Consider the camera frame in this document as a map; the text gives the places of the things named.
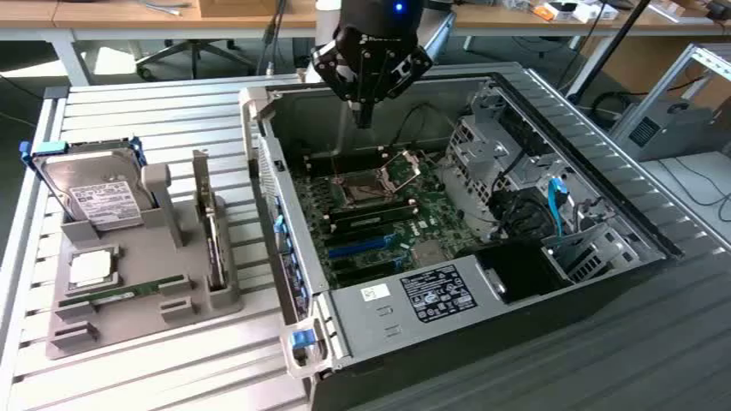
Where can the blue case latch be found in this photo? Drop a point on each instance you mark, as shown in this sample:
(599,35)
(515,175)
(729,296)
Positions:
(301,339)

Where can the black RAM stick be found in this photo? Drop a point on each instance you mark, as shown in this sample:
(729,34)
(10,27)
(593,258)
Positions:
(371,219)

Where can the brown cabinet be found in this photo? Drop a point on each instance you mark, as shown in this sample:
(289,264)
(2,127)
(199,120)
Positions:
(646,64)

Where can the blue expansion slot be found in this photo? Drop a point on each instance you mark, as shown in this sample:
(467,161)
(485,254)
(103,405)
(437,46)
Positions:
(359,248)

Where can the silver CPU chip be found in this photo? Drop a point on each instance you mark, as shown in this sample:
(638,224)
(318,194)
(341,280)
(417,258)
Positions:
(90,267)

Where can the metal drive cage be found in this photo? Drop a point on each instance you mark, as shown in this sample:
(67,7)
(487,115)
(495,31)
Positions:
(474,154)

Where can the aluminium frame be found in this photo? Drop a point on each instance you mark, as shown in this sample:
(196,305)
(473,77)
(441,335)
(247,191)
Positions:
(711,55)

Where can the graphics card with metal bracket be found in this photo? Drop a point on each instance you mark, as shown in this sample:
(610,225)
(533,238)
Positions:
(214,248)

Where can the hard disk in blue bracket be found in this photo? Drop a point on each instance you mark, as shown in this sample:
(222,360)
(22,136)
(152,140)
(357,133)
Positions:
(86,175)

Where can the brown cardboard box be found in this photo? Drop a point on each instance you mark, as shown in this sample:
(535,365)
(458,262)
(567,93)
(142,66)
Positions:
(241,8)

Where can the cardboard tray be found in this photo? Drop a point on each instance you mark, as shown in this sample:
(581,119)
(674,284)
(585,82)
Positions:
(686,13)

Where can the grey parts rack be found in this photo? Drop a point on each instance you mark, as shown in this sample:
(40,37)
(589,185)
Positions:
(148,257)

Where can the grey computer tower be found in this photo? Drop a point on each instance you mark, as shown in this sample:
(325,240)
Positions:
(674,132)

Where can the copper socket cover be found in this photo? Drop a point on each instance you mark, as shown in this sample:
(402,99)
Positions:
(415,162)

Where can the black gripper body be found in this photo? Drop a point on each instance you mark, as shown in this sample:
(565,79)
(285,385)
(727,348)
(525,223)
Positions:
(379,25)

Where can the wooden desk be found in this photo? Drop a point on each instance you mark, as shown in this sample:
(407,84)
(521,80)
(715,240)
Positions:
(26,17)
(674,30)
(126,21)

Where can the grey power supply unit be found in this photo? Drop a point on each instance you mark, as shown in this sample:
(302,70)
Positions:
(366,329)

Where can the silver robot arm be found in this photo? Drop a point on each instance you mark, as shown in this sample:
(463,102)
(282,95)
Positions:
(329,21)

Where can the grey chipset heatsink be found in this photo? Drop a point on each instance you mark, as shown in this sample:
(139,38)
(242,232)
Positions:
(430,252)

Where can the black tripod pole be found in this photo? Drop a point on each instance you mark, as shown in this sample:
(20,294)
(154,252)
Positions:
(607,53)

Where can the grey disk bay bracket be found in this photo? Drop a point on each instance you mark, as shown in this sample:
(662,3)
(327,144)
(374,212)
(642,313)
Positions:
(594,257)

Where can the green RAM stick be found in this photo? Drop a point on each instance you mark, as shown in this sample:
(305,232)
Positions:
(123,292)

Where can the orange and white box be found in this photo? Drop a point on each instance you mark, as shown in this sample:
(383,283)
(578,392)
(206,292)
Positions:
(551,12)

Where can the green motherboard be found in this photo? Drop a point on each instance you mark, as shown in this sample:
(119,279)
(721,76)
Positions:
(451,222)

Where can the thin metal locking lever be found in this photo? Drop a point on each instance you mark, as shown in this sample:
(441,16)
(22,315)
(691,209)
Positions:
(335,162)

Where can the open black PC case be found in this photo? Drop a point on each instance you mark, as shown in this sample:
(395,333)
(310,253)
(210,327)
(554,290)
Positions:
(457,377)

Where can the black expansion slot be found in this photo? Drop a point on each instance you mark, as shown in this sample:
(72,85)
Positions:
(357,237)
(369,277)
(366,265)

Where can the black adapter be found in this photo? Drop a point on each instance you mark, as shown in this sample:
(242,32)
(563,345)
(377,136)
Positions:
(718,8)

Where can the black office chair base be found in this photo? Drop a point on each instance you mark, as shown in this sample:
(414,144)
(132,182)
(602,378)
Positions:
(196,51)

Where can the black flat device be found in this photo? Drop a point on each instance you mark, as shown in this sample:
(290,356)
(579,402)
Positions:
(617,3)

